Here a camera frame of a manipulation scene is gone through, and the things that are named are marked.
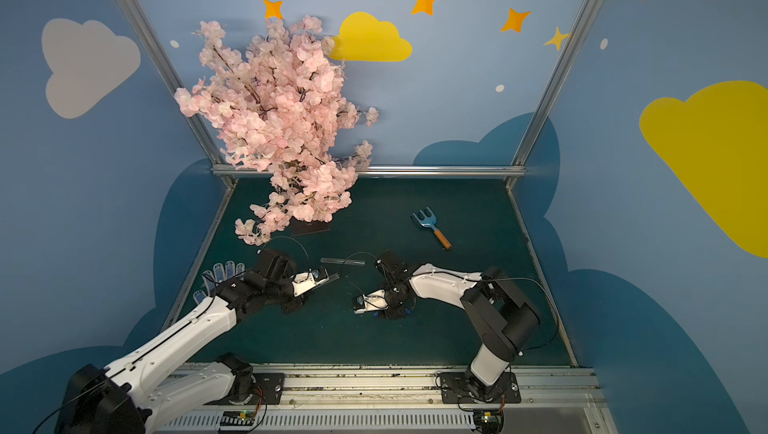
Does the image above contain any clear test tube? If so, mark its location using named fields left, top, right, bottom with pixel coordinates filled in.
left=296, top=272, right=339, bottom=294
left=320, top=257, right=366, bottom=266

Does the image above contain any aluminium frame post left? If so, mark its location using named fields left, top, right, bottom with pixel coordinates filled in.
left=116, top=0, right=223, bottom=164

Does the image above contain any controller board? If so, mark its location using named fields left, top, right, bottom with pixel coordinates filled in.
left=217, top=410, right=257, bottom=432
left=472, top=410, right=504, bottom=434

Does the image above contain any blue dotted work glove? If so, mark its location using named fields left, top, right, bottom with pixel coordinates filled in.
left=192, top=260, right=246, bottom=305

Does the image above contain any pink cherry blossom tree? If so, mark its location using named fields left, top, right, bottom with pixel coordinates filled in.
left=174, top=16, right=379, bottom=245

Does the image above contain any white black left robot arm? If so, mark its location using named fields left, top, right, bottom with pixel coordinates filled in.
left=50, top=248, right=336, bottom=433

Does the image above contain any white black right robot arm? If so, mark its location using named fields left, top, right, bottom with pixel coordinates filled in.
left=352, top=251, right=542, bottom=408

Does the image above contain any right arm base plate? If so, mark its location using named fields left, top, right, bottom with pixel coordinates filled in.
left=436, top=371, right=521, bottom=404

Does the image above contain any dark tree base plate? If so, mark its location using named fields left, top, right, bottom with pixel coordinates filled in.
left=289, top=219, right=332, bottom=236

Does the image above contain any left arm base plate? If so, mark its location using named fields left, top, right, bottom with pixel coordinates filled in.
left=209, top=372, right=285, bottom=406

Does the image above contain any aluminium frame post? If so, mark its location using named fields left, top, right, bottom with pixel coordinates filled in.
left=116, top=0, right=223, bottom=164
left=510, top=0, right=604, bottom=178

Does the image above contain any right controller board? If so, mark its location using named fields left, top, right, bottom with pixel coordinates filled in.
left=472, top=410, right=504, bottom=434

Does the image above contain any aluminium frame post right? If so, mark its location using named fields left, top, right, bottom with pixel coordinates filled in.
left=510, top=0, right=604, bottom=178

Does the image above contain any aluminium frame rail back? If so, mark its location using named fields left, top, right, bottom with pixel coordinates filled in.
left=211, top=164, right=526, bottom=178

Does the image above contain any blue toy garden fork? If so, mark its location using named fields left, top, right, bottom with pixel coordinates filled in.
left=411, top=207, right=452, bottom=250

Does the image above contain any aluminium front rail base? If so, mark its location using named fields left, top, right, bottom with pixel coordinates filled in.
left=153, top=363, right=618, bottom=433

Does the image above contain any left controller board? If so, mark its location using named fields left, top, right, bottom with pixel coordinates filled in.
left=217, top=410, right=257, bottom=432

